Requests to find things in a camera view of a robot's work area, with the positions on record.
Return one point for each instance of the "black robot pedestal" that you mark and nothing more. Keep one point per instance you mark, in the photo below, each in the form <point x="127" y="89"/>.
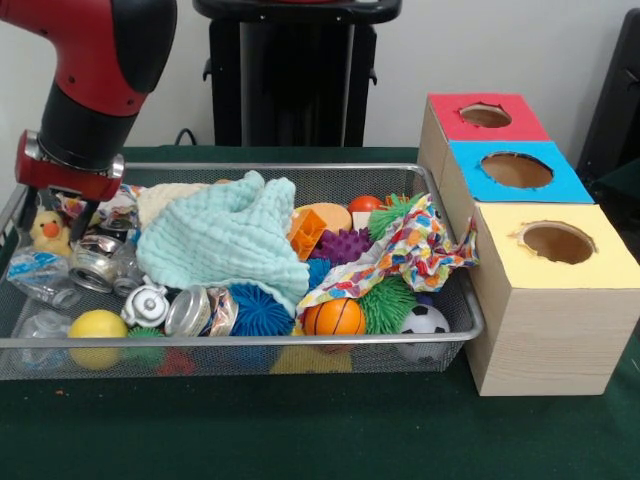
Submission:
<point x="300" y="75"/>

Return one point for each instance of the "mint green waffle cloth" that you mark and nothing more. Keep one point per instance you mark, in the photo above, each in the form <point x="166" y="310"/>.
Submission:
<point x="225" y="240"/>

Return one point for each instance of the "yellow ball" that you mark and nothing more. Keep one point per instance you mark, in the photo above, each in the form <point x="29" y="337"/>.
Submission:
<point x="97" y="325"/>

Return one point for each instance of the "clear mesh bin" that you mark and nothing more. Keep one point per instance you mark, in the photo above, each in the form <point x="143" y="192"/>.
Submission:
<point x="150" y="342"/>

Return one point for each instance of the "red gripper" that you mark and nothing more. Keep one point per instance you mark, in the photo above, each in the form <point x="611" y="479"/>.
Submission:
<point x="65" y="180"/>

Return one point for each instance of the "dark green tablecloth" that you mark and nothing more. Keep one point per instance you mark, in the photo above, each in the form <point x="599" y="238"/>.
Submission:
<point x="620" y="200"/>
<point x="300" y="430"/>

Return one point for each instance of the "colourful patterned cloth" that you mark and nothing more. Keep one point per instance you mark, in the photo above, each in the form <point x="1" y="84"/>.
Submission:
<point x="420" y="245"/>
<point x="125" y="200"/>

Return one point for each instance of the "orange toy basketball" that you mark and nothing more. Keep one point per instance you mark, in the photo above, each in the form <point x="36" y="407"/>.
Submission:
<point x="334" y="318"/>

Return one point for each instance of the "black stand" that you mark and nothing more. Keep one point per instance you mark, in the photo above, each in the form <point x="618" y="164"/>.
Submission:
<point x="615" y="100"/>

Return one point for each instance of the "purple spiky ball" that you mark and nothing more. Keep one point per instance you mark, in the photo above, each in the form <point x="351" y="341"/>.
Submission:
<point x="342" y="246"/>

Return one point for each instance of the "wooden three-hole box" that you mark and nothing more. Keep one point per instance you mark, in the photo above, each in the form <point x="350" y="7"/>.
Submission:
<point x="545" y="340"/>

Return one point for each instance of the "toy soccer ball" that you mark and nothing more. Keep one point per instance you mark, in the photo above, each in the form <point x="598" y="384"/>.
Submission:
<point x="425" y="320"/>

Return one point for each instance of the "green koosh ball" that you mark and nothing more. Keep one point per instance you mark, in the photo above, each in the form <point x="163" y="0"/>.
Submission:
<point x="387" y="305"/>

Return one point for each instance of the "yellow duck plush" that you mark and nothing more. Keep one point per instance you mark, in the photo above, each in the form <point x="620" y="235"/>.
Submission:
<point x="50" y="235"/>

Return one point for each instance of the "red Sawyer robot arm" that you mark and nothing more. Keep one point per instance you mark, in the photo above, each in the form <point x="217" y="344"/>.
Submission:
<point x="100" y="50"/>

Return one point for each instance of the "cream waffle cloth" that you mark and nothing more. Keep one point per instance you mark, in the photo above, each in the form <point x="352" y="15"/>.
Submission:
<point x="160" y="200"/>

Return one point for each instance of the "blue spiky ball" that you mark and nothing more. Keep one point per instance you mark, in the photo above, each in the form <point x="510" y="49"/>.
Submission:
<point x="257" y="312"/>

